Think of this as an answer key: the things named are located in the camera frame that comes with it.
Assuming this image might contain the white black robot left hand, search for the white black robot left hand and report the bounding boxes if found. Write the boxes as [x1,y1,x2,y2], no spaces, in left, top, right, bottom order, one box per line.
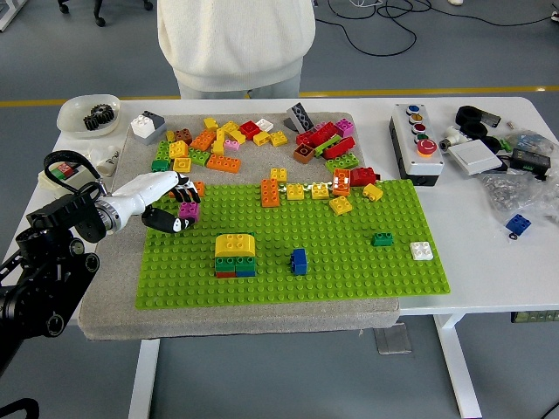
[111,170,203,236]

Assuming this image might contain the orange long toy brick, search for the orange long toy brick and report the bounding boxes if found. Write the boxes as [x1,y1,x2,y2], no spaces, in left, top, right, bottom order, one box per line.
[260,177,280,209]
[205,153,242,175]
[168,181,206,200]

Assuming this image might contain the grey white house brick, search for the grey white house brick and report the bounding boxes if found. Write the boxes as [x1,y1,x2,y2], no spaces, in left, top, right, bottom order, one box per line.
[130,110,167,146]

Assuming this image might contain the yellow long toy brick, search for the yellow long toy brick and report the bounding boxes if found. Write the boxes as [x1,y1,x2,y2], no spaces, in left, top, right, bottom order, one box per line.
[216,120,241,141]

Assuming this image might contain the yellow arched toy brick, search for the yellow arched toy brick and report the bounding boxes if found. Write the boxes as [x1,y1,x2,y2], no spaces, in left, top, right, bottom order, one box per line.
[214,233,258,258]

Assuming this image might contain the red square toy brick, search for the red square toy brick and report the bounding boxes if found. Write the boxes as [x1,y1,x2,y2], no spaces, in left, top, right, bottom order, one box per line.
[238,120,262,141]

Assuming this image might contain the blue tall toy brick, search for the blue tall toy brick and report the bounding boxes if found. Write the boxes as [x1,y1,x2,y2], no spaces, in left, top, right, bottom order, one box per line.
[290,248,308,276]

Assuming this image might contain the red long toy brick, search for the red long toy brick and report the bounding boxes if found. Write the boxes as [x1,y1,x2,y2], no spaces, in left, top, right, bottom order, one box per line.
[322,136,357,160]
[307,121,340,148]

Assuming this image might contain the green flat toy plate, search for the green flat toy plate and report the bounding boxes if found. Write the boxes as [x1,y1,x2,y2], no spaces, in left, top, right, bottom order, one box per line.
[314,134,342,155]

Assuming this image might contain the lime green long toy brick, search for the lime green long toy brick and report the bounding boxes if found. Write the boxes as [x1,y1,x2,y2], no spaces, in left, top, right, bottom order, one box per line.
[325,153,362,172]

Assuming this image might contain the green studded baseplate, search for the green studded baseplate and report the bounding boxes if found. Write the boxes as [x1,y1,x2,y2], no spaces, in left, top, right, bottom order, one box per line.
[135,178,451,311]

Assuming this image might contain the white square toy brick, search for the white square toy brick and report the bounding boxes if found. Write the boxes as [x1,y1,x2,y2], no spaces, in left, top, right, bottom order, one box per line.
[409,241,435,262]

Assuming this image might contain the white plastic tube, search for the white plastic tube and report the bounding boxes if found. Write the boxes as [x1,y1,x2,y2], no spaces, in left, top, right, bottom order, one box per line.
[89,145,122,177]

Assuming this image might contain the black gears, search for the black gears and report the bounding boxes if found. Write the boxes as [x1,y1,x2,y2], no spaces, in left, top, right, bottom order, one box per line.
[82,104,116,131]

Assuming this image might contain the white plastic bowl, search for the white plastic bowl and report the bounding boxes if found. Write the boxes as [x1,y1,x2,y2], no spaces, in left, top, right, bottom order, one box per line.
[56,93,122,140]

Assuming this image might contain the grey-brown mat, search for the grey-brown mat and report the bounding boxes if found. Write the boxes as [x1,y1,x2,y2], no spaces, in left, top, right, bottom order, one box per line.
[78,112,402,342]

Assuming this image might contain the black office chair base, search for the black office chair base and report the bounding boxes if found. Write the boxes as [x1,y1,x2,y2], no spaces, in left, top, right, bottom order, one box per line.
[56,0,155,28]

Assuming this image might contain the white table leg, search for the white table leg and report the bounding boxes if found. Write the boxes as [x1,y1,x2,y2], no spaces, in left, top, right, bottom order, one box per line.
[128,338,162,419]
[433,313,484,419]

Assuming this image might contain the white push-button control box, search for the white push-button control box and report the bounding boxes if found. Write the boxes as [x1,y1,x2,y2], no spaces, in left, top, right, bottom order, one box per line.
[388,103,445,188]

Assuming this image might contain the grey floor plate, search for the grey floor plate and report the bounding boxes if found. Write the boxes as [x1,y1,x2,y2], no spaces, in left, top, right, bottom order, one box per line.
[373,326,414,355]

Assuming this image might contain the white pipe connector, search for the white pipe connector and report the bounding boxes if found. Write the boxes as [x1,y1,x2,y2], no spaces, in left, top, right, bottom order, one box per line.
[438,126,471,152]

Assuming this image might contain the white table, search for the white table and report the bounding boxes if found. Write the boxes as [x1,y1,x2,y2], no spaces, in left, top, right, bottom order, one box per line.
[0,96,559,327]

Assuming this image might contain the clear bag of screws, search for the clear bag of screws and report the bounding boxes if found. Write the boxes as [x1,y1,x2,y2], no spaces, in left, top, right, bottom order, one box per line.
[478,169,559,226]

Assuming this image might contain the black power adapter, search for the black power adapter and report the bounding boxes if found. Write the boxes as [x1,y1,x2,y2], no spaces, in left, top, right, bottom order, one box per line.
[508,148,552,181]

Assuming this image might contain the clear bag of parts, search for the clear bag of parts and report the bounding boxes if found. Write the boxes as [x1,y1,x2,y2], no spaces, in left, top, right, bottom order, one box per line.
[506,128,559,154]

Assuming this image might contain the desk height control panel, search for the desk height control panel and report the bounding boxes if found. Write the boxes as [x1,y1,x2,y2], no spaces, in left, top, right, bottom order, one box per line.
[510,309,559,324]

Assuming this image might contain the beige red-green switch box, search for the beige red-green switch box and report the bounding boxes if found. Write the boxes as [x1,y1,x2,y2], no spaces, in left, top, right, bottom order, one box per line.
[38,160,100,193]

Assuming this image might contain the white desk frame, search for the white desk frame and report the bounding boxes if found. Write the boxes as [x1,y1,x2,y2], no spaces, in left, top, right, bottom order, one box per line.
[0,0,28,32]

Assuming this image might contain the black floor cable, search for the black floor cable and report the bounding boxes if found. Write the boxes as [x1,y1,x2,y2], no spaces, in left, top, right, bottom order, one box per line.
[314,0,559,58]

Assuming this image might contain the white switch plate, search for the white switch plate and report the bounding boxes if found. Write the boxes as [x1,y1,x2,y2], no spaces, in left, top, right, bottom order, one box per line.
[447,141,504,176]

